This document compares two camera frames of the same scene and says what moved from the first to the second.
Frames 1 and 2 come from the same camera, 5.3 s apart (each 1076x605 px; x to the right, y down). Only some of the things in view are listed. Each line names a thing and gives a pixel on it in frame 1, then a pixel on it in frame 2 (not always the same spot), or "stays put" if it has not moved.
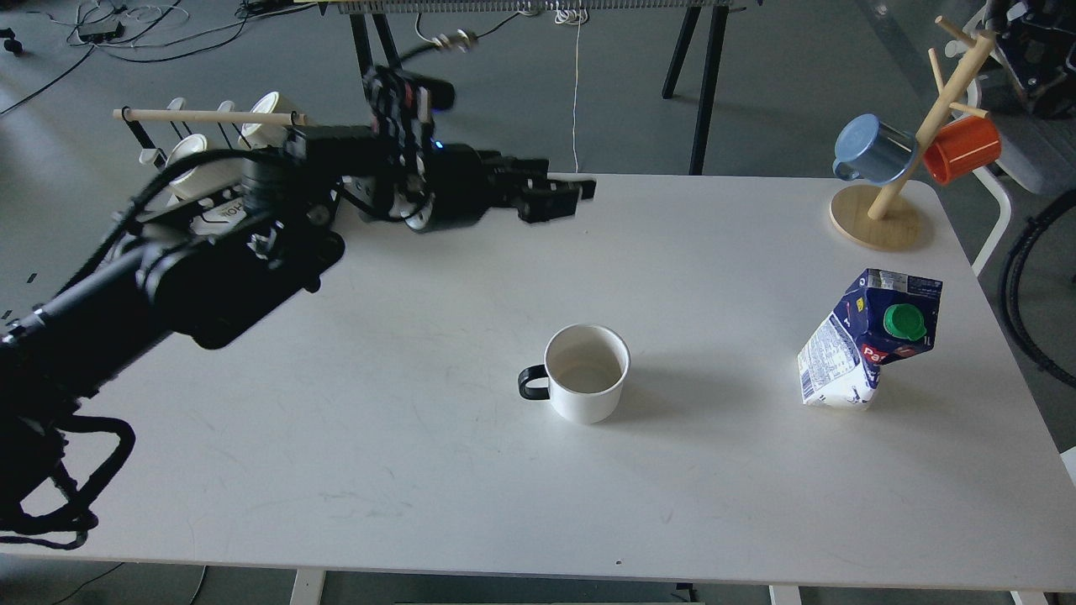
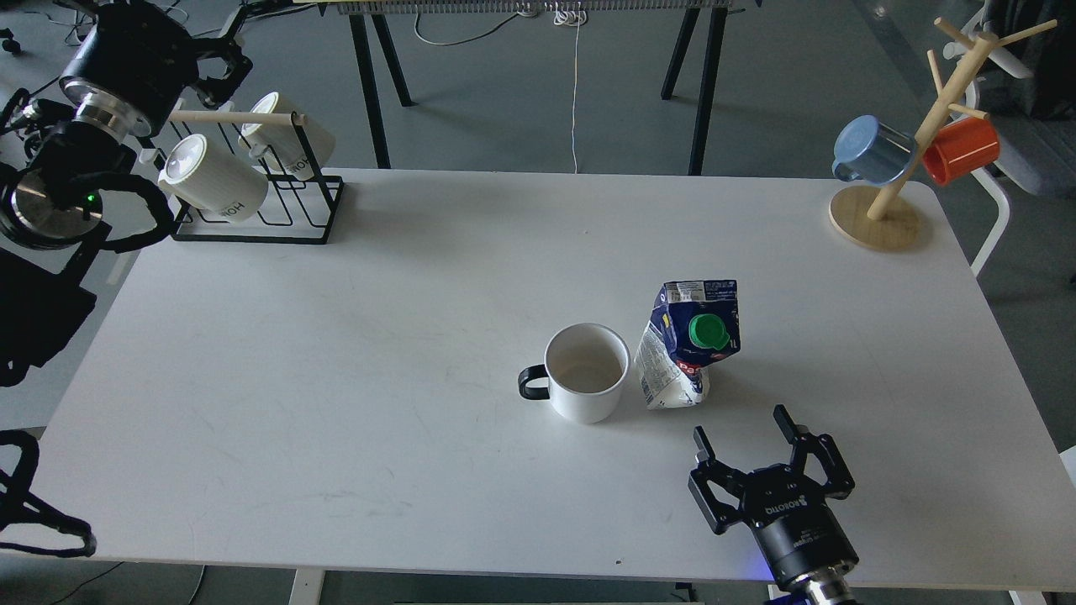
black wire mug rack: [201, 156] stays put
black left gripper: [466, 182] → [139, 64]
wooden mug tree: [894, 217] stays put
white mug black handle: [582, 375] stays put
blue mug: [868, 149] stays put
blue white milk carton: [883, 317] → [693, 325]
